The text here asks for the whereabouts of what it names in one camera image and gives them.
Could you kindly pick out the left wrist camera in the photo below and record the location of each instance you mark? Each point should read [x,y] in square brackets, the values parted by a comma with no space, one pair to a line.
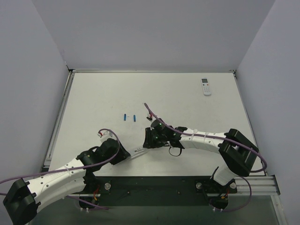
[104,135]

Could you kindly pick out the small white remote control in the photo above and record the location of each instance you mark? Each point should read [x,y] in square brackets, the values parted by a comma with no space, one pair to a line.
[206,87]

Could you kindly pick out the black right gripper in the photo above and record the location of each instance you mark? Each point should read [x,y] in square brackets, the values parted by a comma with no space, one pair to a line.
[148,138]

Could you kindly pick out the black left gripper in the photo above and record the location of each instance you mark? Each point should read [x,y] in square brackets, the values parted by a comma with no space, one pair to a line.
[122,154]

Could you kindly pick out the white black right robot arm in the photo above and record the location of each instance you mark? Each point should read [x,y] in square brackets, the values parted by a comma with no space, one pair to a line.
[238,153]

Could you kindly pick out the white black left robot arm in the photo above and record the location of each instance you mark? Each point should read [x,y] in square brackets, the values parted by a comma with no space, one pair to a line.
[26,198]

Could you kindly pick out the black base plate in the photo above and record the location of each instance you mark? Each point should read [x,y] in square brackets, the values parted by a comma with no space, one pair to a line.
[156,191]

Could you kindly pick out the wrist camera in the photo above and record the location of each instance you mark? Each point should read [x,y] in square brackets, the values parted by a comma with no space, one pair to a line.
[104,135]
[150,117]

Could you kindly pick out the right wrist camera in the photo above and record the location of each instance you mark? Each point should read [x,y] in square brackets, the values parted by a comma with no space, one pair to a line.
[150,117]

